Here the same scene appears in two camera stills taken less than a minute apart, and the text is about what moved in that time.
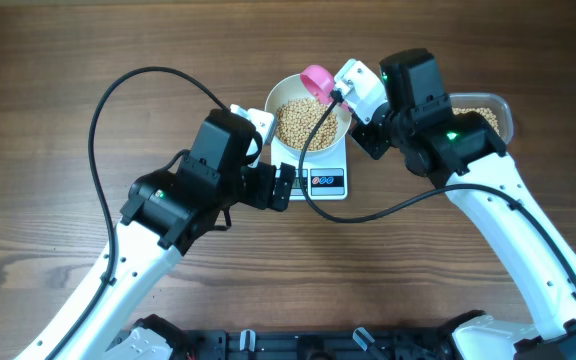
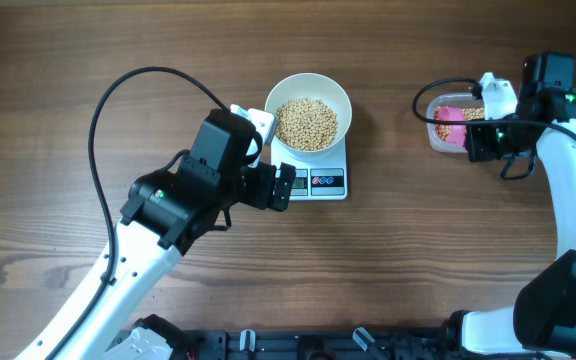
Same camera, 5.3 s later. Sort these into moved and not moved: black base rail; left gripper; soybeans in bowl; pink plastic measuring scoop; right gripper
Moved: right gripper; pink plastic measuring scoop
Not moved: black base rail; soybeans in bowl; left gripper
